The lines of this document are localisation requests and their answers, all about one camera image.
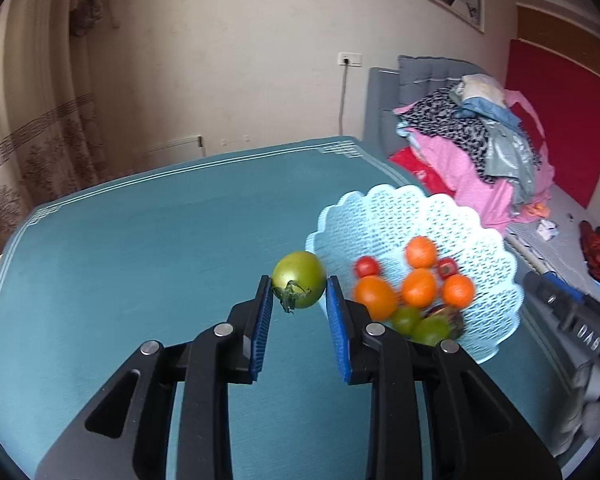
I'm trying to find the green tomato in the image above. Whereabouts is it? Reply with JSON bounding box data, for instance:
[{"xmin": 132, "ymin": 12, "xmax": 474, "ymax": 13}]
[{"xmin": 271, "ymin": 251, "xmax": 327, "ymax": 315}]

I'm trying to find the teal tablecloth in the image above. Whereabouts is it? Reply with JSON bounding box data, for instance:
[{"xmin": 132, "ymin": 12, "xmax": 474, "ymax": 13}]
[{"xmin": 0, "ymin": 135, "xmax": 588, "ymax": 480}]

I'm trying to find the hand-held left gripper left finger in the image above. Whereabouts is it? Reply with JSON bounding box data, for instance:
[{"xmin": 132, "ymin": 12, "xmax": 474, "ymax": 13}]
[{"xmin": 35, "ymin": 275, "xmax": 275, "ymax": 480}]

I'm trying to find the red blanket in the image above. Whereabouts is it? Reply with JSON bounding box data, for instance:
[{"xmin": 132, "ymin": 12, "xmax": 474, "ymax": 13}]
[{"xmin": 389, "ymin": 147, "xmax": 456, "ymax": 196}]

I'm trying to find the leopard print cloth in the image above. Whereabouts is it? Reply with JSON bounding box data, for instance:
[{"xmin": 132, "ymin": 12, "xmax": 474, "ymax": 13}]
[{"xmin": 395, "ymin": 87, "xmax": 496, "ymax": 181}]

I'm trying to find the grey striped bed mat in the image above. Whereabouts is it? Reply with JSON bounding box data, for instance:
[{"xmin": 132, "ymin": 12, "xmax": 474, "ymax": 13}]
[{"xmin": 505, "ymin": 185, "xmax": 600, "ymax": 321}]

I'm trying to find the white cloth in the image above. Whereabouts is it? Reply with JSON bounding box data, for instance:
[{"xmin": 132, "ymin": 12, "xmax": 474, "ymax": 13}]
[{"xmin": 455, "ymin": 74, "xmax": 506, "ymax": 101}]

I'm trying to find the blue denim cloth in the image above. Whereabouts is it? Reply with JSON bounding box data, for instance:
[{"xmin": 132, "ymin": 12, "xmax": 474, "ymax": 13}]
[{"xmin": 457, "ymin": 95, "xmax": 523, "ymax": 128}]

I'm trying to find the grey bed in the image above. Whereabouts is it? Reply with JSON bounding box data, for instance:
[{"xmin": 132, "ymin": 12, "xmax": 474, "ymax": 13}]
[{"xmin": 362, "ymin": 55, "xmax": 600, "ymax": 321}]

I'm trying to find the red black garment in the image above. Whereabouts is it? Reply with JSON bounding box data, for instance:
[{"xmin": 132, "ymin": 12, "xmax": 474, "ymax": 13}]
[{"xmin": 577, "ymin": 220, "xmax": 600, "ymax": 296}]

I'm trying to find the orange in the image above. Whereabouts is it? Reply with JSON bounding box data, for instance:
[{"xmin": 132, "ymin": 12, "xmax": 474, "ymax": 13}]
[
  {"xmin": 401, "ymin": 268, "xmax": 438, "ymax": 309},
  {"xmin": 405, "ymin": 236, "xmax": 438, "ymax": 270},
  {"xmin": 353, "ymin": 276, "xmax": 398, "ymax": 321},
  {"xmin": 441, "ymin": 274, "xmax": 476, "ymax": 309}
]

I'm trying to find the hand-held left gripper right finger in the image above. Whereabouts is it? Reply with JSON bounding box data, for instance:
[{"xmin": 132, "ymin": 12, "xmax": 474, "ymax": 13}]
[{"xmin": 325, "ymin": 275, "xmax": 563, "ymax": 480}]

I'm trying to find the grey padded cushion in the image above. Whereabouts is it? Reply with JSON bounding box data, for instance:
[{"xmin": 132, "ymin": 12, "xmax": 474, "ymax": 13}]
[{"xmin": 397, "ymin": 55, "xmax": 486, "ymax": 111}]

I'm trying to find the light pink cloth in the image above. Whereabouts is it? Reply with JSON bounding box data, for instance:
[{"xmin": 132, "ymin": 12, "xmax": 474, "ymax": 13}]
[{"xmin": 502, "ymin": 89, "xmax": 556, "ymax": 211}]

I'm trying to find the beige patterned curtain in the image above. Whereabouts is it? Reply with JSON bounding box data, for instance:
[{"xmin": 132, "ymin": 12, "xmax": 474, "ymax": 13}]
[{"xmin": 0, "ymin": 0, "xmax": 131, "ymax": 241}]

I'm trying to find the light blue plastic basket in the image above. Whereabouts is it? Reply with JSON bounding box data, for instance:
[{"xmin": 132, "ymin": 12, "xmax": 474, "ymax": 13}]
[{"xmin": 306, "ymin": 184, "xmax": 525, "ymax": 365}]

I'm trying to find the red headboard panel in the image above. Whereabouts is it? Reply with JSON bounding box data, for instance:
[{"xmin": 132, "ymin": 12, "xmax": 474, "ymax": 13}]
[{"xmin": 505, "ymin": 37, "xmax": 600, "ymax": 211}]

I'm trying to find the grey floral cloth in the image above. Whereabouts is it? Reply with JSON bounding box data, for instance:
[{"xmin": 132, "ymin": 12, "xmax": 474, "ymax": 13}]
[{"xmin": 482, "ymin": 125, "xmax": 543, "ymax": 206}]

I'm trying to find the black power cable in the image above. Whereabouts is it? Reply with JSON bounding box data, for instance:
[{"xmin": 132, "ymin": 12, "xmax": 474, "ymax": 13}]
[{"xmin": 340, "ymin": 61, "xmax": 351, "ymax": 137}]

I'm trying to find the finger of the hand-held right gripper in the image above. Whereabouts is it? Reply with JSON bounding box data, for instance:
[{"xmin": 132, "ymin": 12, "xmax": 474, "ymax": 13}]
[
  {"xmin": 542, "ymin": 271, "xmax": 600, "ymax": 320},
  {"xmin": 522, "ymin": 270, "xmax": 581, "ymax": 323}
]

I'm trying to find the small green fruit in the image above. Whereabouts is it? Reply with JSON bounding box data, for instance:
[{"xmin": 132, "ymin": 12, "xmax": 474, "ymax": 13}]
[
  {"xmin": 390, "ymin": 306, "xmax": 423, "ymax": 338},
  {"xmin": 411, "ymin": 316, "xmax": 451, "ymax": 347}
]

